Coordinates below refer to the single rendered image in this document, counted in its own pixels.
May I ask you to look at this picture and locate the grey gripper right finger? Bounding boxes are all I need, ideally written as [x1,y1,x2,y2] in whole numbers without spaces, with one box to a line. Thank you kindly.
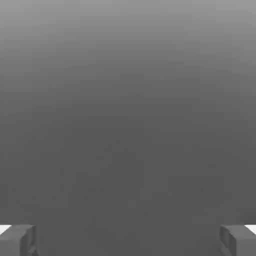
[218,224,256,256]

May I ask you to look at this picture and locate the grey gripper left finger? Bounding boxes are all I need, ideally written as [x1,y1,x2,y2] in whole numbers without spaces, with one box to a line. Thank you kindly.
[0,224,38,256]

